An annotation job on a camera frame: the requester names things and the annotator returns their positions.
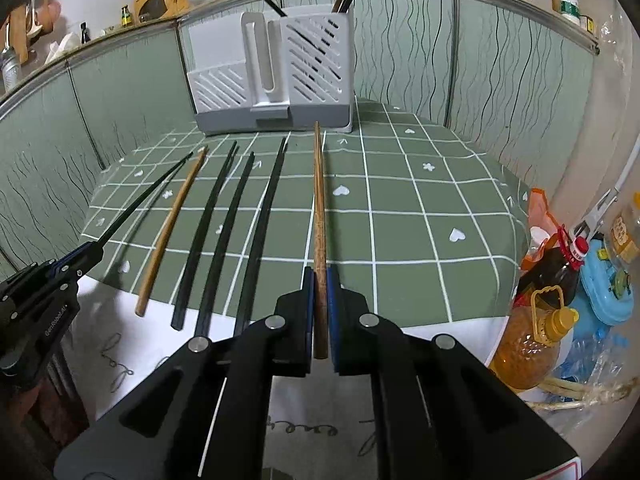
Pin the green label jar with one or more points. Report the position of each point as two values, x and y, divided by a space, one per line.
569 5

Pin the amber cooking oil bottle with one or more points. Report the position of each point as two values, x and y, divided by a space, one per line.
530 355

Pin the green glass bottle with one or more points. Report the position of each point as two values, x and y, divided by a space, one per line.
126 17

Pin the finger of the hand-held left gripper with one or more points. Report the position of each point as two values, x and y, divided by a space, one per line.
80 274
80 256

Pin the white pipe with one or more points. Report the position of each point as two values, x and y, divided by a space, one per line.
600 207

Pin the dark glass bottle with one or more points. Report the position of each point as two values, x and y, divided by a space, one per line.
85 34

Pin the green checked tablecloth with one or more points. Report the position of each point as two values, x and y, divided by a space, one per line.
400 210

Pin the blue plastic container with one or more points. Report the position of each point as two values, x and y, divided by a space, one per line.
605 290

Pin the dark red-capped bottle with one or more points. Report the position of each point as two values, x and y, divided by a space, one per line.
545 270

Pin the metal utensil canister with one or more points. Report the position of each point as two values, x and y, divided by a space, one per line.
10 74

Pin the pink plastic scoop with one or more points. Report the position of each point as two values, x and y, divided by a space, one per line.
53 16

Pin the white utensil holder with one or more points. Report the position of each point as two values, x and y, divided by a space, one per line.
225 95

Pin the pale dried roots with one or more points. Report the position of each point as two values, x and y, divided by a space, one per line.
565 391

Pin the clear plastic water bottle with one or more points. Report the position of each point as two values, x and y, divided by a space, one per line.
585 355

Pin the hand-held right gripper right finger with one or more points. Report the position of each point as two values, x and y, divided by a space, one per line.
334 320

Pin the orange plastic bag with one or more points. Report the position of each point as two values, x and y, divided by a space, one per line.
540 210

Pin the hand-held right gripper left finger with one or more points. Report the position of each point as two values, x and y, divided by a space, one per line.
309 310

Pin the white folded carton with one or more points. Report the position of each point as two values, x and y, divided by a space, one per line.
62 46

